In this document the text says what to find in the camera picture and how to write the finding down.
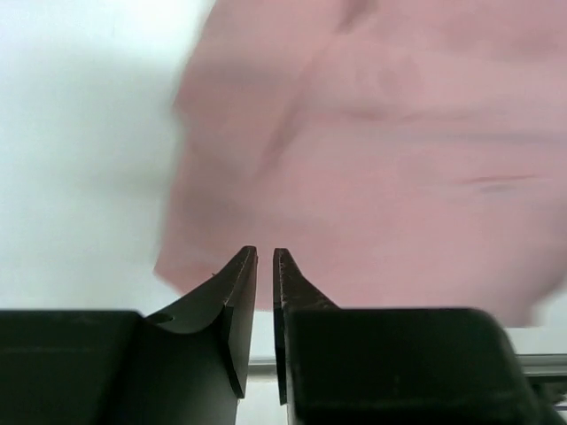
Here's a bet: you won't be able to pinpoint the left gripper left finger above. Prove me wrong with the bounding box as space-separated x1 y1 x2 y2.
1 246 257 425

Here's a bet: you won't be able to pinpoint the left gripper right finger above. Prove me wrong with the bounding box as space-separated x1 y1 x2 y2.
273 249 566 424

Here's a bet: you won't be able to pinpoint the pink trousers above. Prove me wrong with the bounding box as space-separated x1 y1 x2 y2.
155 1 566 327

